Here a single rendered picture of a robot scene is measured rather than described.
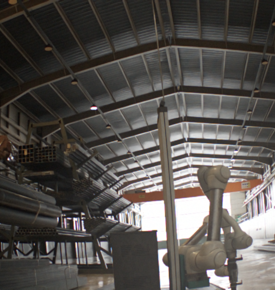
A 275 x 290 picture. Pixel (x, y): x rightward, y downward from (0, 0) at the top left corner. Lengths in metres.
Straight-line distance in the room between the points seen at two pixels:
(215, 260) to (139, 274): 0.57
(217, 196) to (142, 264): 0.71
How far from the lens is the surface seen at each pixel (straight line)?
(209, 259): 2.70
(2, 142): 11.44
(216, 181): 2.81
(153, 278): 2.90
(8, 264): 6.39
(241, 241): 2.92
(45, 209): 4.80
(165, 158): 3.07
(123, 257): 2.89
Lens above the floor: 0.72
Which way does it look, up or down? 15 degrees up
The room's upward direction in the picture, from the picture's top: 4 degrees counter-clockwise
